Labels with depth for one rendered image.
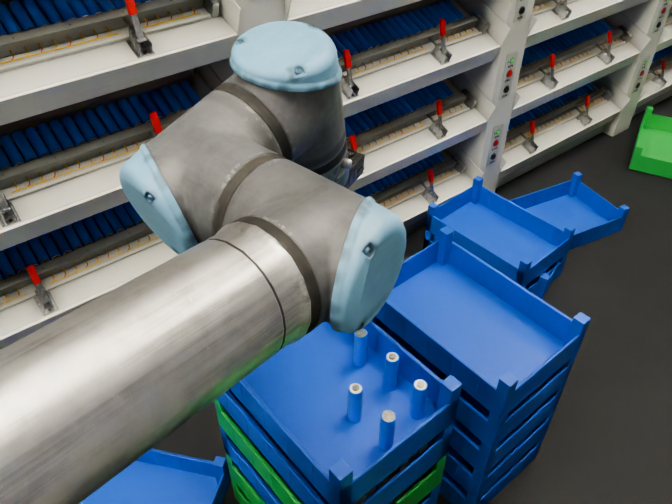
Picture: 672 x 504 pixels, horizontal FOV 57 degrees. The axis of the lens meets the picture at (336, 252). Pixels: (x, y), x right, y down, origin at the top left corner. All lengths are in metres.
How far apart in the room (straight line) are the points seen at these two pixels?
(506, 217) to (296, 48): 1.25
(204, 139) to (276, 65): 0.09
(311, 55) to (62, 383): 0.33
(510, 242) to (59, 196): 1.06
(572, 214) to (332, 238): 1.56
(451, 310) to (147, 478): 0.66
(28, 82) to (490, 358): 0.80
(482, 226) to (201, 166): 1.27
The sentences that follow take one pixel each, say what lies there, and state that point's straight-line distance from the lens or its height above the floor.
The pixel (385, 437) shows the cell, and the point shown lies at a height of 0.44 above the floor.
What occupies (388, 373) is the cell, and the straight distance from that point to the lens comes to 0.85.
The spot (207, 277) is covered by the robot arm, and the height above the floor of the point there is 0.87.
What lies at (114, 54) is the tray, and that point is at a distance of 1.05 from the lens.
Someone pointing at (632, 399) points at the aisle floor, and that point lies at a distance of 1.50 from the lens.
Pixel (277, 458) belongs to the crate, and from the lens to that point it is 0.87.
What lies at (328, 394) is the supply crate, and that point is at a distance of 0.87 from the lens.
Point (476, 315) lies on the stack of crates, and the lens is 1.10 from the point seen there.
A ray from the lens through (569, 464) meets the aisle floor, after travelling 1.36.
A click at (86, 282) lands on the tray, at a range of 1.23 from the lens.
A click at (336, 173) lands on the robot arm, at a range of 0.62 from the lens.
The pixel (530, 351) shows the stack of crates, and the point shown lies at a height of 0.32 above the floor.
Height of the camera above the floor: 1.11
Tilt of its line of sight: 41 degrees down
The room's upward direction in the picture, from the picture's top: straight up
